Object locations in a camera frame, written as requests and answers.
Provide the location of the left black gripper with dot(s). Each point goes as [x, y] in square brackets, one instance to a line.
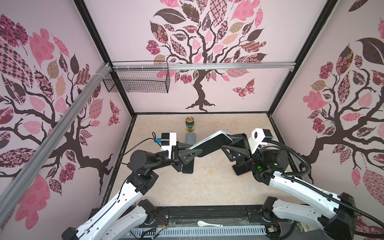
[176, 162]

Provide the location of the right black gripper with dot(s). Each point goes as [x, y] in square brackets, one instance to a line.
[239, 155]

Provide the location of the black phone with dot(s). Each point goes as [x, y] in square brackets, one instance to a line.
[211, 145]
[240, 170]
[189, 168]

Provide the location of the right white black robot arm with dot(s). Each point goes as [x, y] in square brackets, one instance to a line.
[277, 165]

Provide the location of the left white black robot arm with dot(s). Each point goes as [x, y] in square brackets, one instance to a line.
[126, 210]

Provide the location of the green gold drink can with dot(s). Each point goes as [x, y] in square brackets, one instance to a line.
[190, 123]

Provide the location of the white plastic spoon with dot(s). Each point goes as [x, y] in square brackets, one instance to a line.
[205, 224]

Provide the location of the silver aluminium bar back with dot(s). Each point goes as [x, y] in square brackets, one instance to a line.
[212, 66]

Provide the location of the silver aluminium bar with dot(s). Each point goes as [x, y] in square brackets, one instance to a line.
[212, 66]
[16, 189]

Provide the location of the silver aluminium bar left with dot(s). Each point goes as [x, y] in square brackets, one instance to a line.
[16, 189]

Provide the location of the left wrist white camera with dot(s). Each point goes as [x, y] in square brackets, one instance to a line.
[167, 141]

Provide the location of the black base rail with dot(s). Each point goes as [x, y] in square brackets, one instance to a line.
[251, 214]

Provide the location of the white slotted cable duct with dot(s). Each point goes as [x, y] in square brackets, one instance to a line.
[194, 232]

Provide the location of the black wire basket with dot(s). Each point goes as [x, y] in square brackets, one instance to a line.
[138, 77]

